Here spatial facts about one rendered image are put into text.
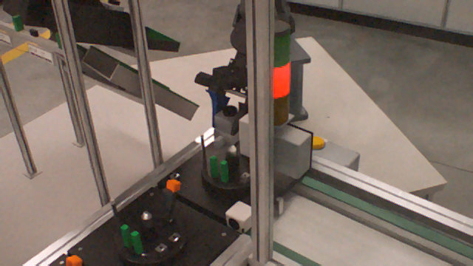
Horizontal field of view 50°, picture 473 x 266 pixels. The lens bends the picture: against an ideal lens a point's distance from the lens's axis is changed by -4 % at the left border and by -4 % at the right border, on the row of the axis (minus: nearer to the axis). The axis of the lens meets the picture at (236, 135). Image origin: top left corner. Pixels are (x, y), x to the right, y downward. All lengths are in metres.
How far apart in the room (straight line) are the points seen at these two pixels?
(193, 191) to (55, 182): 0.43
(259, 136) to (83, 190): 0.68
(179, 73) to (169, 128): 0.33
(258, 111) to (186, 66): 1.09
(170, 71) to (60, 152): 0.52
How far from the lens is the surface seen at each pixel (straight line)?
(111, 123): 1.61
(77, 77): 1.04
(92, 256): 1.06
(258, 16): 0.72
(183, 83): 1.77
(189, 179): 1.18
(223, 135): 1.09
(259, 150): 0.83
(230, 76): 1.01
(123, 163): 1.44
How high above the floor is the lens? 1.73
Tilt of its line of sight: 35 degrees down
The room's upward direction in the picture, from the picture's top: 3 degrees counter-clockwise
